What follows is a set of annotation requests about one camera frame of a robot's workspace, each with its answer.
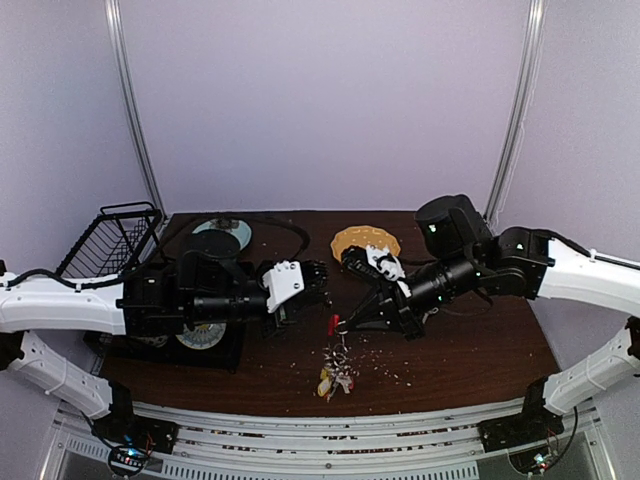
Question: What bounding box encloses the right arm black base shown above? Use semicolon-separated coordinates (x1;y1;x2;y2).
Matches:
478;377;579;479

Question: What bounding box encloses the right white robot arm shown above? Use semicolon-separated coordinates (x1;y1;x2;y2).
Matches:
336;194;639;442

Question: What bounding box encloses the yellow dotted plate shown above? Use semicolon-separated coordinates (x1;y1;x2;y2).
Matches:
330;225;401;265

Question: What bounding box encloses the right aluminium frame post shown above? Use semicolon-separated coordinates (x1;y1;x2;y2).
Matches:
484;0;547;229

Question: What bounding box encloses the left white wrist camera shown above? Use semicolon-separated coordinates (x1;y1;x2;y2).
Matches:
258;260;329;314

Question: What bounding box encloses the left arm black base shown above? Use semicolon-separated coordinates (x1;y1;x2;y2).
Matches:
89;382;179;479

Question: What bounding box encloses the aluminium frame post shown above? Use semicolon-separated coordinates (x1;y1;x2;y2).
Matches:
484;0;547;229
104;0;167;217

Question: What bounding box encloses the left aluminium frame post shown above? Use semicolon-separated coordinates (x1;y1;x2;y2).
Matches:
104;0;167;217

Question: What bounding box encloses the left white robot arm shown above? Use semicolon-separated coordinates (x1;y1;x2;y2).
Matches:
1;228;328;444

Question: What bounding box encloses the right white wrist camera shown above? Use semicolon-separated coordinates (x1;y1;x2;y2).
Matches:
341;245;411;297

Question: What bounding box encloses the light blue flower plate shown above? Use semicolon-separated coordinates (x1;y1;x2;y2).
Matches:
192;217;252;250

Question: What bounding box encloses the aluminium slotted front rail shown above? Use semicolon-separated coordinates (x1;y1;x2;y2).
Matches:
36;399;621;479

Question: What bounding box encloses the keyring bundle with coloured tags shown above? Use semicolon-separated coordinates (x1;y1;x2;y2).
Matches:
316;314;356;402

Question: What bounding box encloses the black wire dish rack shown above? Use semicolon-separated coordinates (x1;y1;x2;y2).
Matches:
55;201;246;373

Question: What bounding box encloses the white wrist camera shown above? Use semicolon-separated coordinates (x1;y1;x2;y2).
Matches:
341;245;411;297
258;260;329;314

